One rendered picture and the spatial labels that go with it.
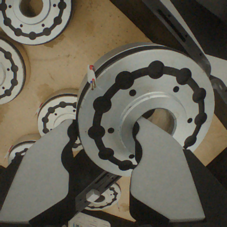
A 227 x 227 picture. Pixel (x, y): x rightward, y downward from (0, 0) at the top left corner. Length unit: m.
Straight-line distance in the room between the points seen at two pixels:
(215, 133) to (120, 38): 0.30
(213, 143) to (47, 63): 0.40
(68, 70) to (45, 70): 0.04
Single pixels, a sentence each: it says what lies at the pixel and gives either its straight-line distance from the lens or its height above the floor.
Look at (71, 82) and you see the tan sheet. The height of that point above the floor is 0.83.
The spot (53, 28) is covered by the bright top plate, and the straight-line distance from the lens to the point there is 0.25.
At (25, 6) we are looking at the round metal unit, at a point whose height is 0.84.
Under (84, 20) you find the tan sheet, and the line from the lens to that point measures 0.28.
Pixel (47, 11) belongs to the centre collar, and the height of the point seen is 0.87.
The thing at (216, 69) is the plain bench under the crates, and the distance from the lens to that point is 0.55.
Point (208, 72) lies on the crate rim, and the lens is 0.23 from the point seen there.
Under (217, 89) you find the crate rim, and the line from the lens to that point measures 0.25.
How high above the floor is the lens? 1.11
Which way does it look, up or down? 62 degrees down
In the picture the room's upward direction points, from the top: 162 degrees clockwise
